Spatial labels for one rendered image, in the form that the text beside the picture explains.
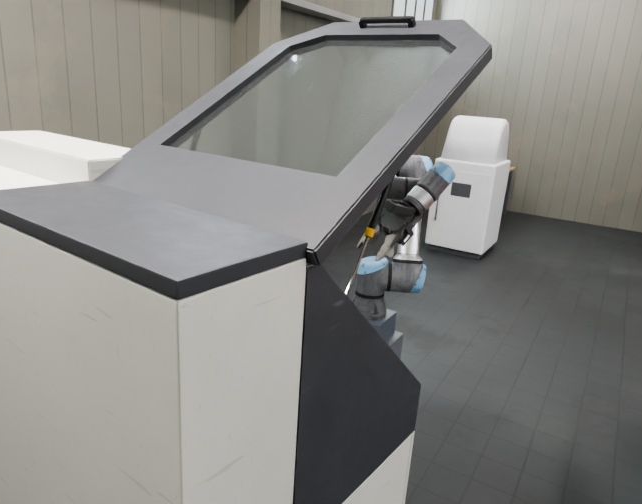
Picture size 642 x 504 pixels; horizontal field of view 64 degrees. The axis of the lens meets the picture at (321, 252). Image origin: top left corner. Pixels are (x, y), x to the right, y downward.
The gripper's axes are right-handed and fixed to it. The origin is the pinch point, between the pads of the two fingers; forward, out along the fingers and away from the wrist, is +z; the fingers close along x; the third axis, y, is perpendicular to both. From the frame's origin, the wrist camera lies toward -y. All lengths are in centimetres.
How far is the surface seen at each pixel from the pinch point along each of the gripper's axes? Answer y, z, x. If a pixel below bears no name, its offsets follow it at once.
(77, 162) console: -57, 37, 45
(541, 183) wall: 611, -385, 264
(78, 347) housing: -62, 57, -12
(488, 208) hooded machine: 370, -196, 177
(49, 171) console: -54, 44, 58
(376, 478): 22, 46, -37
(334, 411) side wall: -18, 38, -34
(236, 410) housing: -50, 46, -37
